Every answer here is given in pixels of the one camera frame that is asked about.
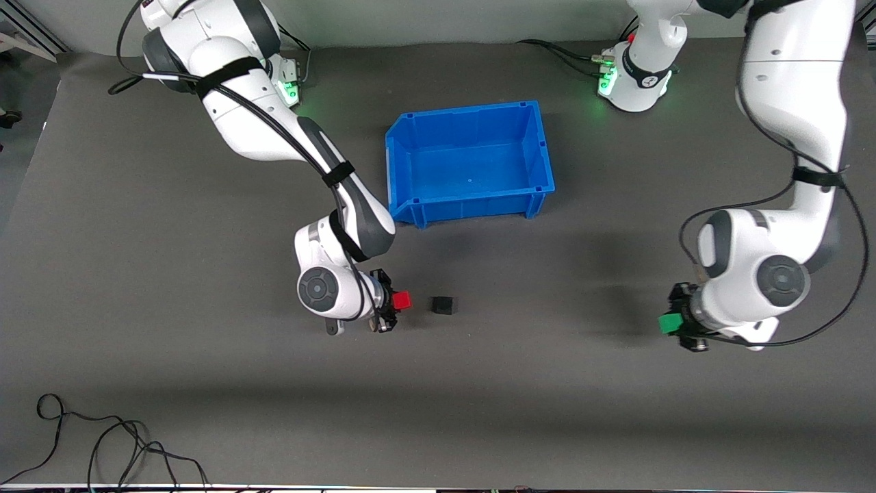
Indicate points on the red cube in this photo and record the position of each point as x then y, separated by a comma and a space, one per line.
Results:
402, 300

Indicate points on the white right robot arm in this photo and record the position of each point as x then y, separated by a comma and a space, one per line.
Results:
239, 123

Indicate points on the blue plastic storage bin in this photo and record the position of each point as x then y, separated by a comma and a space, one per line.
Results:
472, 171

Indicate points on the black caster wheel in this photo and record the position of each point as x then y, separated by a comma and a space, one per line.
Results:
8, 118

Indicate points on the dark grey table mat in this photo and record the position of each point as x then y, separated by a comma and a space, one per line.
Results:
547, 411

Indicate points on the aluminium frame profile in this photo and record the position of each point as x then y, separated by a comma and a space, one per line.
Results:
27, 31

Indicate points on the black cube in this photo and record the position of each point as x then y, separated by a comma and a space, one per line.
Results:
443, 305

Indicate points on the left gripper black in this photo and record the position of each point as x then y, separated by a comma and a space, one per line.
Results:
682, 303

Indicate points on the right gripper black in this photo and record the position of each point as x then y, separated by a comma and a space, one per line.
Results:
382, 298

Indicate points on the green cube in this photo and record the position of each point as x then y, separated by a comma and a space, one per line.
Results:
669, 324

